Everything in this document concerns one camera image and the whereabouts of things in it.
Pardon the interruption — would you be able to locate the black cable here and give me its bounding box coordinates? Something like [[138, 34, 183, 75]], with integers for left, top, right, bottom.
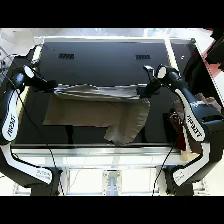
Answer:
[[151, 133, 181, 196], [15, 93, 60, 196]]

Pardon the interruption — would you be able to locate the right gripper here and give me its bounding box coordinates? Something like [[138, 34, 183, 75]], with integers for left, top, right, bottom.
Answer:
[[136, 80, 162, 100]]

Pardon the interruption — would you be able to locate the silver frame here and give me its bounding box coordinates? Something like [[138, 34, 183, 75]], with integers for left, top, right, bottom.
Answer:
[[0, 145, 224, 196]]

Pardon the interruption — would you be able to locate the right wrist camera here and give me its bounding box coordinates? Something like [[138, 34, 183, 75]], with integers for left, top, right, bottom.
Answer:
[[142, 64, 156, 85]]

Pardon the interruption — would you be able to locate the beige grey shirt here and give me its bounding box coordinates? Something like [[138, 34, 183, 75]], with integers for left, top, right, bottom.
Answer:
[[42, 83, 151, 147]]

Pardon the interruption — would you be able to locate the red garment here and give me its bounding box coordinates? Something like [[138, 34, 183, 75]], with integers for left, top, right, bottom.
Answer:
[[169, 109, 188, 152]]

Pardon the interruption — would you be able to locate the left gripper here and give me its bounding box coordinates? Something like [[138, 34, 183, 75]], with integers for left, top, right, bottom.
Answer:
[[38, 79, 58, 93]]

